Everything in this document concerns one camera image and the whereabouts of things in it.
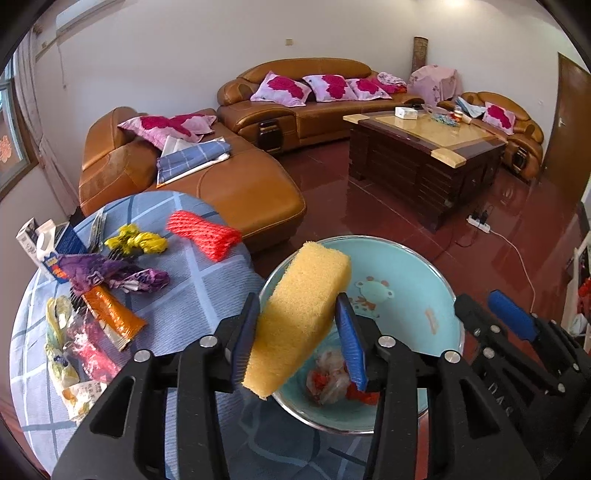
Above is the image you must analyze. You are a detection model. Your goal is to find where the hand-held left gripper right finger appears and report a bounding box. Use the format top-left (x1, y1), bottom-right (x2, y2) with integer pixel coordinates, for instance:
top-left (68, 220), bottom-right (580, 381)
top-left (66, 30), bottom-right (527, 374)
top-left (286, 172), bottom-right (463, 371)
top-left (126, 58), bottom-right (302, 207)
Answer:
top-left (335, 292), bottom-right (541, 480)

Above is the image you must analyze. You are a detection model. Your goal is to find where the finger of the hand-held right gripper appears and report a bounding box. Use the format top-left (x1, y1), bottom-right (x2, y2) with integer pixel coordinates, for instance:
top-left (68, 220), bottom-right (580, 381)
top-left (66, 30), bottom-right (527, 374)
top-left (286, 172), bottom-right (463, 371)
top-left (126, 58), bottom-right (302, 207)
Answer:
top-left (488, 290), bottom-right (591, 370)
top-left (454, 294), bottom-right (578, 398)

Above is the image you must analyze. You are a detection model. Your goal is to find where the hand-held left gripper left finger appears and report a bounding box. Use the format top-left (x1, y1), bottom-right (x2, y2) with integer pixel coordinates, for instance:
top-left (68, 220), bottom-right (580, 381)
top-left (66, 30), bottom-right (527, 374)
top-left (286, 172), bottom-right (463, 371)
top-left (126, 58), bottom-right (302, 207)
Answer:
top-left (52, 292), bottom-right (262, 480)

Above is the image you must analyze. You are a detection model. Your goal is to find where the yellow sponge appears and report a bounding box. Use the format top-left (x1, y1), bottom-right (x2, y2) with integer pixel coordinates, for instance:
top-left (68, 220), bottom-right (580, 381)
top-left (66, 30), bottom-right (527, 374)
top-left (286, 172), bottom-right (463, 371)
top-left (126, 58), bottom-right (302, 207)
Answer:
top-left (242, 240), bottom-right (352, 401)

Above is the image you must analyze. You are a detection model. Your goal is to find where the teal cartoon print bowl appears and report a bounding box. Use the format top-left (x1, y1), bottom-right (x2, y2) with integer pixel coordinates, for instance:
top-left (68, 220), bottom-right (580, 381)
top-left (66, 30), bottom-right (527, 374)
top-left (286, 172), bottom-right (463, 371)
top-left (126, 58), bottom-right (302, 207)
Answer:
top-left (257, 235), bottom-right (465, 435)

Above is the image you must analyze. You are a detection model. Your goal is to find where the purple wrapper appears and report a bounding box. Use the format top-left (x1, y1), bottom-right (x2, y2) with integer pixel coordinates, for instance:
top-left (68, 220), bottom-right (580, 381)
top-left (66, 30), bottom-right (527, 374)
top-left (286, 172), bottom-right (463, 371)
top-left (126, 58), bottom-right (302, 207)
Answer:
top-left (58, 254), bottom-right (171, 296)

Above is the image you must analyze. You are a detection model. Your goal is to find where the crumpled clear plastic bag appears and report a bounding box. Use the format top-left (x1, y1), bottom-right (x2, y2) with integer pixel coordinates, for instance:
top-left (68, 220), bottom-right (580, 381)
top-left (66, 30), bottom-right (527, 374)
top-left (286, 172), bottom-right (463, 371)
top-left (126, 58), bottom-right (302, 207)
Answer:
top-left (307, 348), bottom-right (356, 406)

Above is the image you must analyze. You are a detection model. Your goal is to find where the crumpled red wrapper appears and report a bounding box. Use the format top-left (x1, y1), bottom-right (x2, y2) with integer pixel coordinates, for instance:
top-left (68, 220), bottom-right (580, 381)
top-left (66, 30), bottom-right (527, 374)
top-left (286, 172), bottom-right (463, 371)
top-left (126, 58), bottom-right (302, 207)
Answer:
top-left (346, 382), bottom-right (382, 405)

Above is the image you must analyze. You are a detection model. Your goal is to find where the blue plaid tablecloth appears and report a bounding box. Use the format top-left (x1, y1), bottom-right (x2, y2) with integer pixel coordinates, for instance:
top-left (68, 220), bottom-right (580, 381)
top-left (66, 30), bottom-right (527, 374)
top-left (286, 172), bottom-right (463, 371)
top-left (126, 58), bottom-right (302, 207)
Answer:
top-left (9, 190), bottom-right (370, 480)

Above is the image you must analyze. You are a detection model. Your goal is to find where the white shelf unit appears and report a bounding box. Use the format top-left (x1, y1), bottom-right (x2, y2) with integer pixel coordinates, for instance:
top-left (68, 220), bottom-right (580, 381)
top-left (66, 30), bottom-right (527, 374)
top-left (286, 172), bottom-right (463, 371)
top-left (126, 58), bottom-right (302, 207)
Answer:
top-left (560, 244), bottom-right (591, 343)

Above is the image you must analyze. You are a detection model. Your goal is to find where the white power strip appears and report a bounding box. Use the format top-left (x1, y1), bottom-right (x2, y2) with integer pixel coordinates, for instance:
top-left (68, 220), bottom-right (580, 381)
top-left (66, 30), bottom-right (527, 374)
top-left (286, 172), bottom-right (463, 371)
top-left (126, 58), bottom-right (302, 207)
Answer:
top-left (467, 210), bottom-right (493, 233)

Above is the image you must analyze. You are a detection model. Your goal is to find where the red foam net sleeve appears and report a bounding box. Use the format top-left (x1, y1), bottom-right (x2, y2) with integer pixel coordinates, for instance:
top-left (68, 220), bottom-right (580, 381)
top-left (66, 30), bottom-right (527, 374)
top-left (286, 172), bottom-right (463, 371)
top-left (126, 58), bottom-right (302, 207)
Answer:
top-left (166, 210), bottom-right (243, 262)

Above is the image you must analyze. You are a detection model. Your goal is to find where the orange snack packet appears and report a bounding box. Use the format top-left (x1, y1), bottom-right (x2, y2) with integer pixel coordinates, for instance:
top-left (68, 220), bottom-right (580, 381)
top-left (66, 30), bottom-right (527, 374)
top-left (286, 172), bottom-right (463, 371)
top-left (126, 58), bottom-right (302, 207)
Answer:
top-left (83, 285), bottom-right (145, 352)

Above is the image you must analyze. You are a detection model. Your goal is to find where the pink plastic wrapper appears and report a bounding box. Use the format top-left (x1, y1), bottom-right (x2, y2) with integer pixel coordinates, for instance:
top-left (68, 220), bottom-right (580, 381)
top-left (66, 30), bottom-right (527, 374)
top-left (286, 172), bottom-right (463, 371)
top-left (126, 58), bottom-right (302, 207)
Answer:
top-left (65, 318), bottom-right (122, 384)

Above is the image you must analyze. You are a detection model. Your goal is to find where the crumpled yellow wrapper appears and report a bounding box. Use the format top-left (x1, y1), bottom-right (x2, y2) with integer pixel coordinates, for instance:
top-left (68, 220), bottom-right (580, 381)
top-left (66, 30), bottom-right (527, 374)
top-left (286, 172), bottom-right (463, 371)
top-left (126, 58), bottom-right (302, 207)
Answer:
top-left (105, 224), bottom-right (168, 256)

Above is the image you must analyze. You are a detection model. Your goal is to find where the brown leather chaise sofa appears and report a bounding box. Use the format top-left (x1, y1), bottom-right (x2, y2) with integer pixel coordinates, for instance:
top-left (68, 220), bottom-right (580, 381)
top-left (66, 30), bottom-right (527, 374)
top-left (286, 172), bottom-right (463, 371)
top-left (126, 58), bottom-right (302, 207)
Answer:
top-left (78, 107), bottom-right (308, 254)

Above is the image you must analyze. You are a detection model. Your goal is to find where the dark wooden coffee table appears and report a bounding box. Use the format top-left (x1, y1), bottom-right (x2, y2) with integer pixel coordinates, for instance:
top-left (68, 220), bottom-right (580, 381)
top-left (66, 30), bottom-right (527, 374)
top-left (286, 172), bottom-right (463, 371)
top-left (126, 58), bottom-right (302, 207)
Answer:
top-left (343, 110), bottom-right (507, 232)

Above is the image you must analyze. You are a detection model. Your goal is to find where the white and orange wrapper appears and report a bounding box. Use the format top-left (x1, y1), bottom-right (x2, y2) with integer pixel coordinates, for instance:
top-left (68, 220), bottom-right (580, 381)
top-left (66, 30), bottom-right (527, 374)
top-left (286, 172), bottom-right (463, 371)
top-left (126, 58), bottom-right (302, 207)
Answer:
top-left (60, 380), bottom-right (108, 423)

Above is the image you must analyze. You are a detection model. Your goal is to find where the brown leather armchair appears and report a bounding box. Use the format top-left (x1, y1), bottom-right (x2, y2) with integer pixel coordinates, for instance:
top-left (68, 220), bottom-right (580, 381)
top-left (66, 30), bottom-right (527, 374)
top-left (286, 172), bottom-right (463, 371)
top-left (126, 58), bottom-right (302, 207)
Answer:
top-left (438, 91), bottom-right (546, 178)

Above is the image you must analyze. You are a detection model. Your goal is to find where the clear packet with dark contents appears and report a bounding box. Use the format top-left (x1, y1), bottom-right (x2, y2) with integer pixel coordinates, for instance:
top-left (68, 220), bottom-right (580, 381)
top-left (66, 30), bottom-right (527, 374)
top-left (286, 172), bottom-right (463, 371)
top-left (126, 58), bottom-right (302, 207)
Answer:
top-left (88, 211), bottom-right (110, 253)

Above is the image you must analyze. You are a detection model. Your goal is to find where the pale yellow wrapper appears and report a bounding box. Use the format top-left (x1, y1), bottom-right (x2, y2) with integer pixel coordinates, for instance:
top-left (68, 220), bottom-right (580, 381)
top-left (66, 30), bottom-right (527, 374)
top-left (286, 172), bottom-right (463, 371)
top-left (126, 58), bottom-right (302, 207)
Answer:
top-left (44, 295), bottom-right (80, 385)

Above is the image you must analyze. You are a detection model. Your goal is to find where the folded blue plaid sheet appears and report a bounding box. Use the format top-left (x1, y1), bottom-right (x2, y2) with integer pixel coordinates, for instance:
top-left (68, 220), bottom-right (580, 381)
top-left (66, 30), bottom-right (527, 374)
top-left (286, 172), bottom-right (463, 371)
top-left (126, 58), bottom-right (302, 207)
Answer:
top-left (157, 141), bottom-right (232, 186)

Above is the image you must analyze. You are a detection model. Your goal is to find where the pink floral pillow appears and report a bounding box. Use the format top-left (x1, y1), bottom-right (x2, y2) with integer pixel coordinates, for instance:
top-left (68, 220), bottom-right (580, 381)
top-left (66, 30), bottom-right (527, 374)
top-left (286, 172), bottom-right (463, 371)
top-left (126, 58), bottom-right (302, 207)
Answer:
top-left (482, 102), bottom-right (517, 135)
top-left (117, 115), bottom-right (186, 151)
top-left (346, 78), bottom-right (393, 100)
top-left (378, 71), bottom-right (408, 93)
top-left (250, 71), bottom-right (313, 108)
top-left (170, 112), bottom-right (218, 142)
top-left (302, 74), bottom-right (359, 102)

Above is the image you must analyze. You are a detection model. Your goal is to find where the blue and white drink carton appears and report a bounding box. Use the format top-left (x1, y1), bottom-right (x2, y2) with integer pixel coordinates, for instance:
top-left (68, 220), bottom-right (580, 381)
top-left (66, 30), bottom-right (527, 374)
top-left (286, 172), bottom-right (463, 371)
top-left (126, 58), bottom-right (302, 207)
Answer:
top-left (34, 222), bottom-right (88, 283)

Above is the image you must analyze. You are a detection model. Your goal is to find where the brown wooden door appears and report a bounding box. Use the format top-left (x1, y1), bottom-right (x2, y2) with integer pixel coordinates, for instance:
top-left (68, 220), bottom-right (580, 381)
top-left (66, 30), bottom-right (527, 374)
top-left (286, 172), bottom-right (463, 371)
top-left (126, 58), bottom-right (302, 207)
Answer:
top-left (545, 52), bottom-right (591, 195)

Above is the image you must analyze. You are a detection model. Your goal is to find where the folded white cloth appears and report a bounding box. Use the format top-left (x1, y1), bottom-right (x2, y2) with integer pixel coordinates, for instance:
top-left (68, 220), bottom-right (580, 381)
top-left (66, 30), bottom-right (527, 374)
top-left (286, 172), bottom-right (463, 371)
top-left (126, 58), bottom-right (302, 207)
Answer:
top-left (160, 135), bottom-right (192, 157)

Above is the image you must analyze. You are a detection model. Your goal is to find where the blue cloth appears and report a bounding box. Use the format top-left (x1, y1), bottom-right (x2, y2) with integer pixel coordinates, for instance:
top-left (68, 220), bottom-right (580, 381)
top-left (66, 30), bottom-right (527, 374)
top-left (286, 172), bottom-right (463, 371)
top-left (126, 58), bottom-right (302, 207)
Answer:
top-left (455, 96), bottom-right (485, 119)

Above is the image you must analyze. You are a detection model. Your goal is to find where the pink cloth cover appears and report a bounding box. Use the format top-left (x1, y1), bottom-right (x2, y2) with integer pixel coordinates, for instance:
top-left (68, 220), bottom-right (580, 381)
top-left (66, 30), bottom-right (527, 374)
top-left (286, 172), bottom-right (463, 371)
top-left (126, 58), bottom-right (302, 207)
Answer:
top-left (407, 65), bottom-right (464, 107)

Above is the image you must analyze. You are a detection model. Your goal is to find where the white milk carton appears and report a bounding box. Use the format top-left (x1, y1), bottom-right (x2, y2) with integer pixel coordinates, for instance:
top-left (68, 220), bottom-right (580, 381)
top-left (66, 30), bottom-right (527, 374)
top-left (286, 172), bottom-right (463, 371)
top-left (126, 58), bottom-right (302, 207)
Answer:
top-left (16, 218), bottom-right (47, 269)

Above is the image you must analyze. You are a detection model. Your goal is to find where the rolled bamboo mat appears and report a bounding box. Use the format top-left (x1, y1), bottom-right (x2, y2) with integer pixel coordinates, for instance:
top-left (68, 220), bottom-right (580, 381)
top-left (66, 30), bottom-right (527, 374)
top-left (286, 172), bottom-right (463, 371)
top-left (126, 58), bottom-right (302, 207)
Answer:
top-left (412, 36), bottom-right (429, 75)

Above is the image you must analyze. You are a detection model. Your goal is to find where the light pink curtain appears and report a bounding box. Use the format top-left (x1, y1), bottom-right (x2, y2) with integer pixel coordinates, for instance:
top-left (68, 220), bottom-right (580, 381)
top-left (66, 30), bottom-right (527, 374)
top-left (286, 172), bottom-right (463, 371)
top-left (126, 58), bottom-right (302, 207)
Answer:
top-left (16, 28), bottom-right (80, 219)

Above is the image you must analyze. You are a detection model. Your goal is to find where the window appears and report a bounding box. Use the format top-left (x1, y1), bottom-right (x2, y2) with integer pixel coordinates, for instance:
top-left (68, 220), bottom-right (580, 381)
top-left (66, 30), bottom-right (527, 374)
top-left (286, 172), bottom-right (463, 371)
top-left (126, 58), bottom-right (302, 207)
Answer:
top-left (0, 74), bottom-right (40, 195)

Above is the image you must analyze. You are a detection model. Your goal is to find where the white air conditioner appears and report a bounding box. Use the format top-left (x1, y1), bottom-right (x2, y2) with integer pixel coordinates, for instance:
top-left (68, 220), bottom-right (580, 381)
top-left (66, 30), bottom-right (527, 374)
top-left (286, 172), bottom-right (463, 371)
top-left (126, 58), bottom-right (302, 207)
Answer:
top-left (55, 0), bottom-right (100, 31)

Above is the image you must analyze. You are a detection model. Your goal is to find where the white power cable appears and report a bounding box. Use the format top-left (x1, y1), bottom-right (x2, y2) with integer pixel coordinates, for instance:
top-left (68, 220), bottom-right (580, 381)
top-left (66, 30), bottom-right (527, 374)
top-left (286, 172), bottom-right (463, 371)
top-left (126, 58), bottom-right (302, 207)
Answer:
top-left (488, 228), bottom-right (539, 320)

